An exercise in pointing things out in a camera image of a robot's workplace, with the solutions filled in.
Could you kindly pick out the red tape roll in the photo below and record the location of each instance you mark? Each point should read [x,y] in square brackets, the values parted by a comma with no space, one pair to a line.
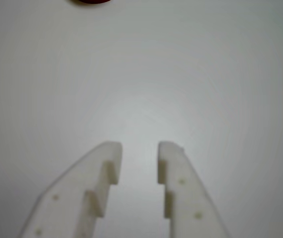
[91,1]

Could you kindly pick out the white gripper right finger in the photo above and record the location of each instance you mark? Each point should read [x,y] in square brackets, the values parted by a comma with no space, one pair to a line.
[188,198]

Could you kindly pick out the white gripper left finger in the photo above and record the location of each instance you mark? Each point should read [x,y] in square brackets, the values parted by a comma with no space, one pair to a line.
[67,196]

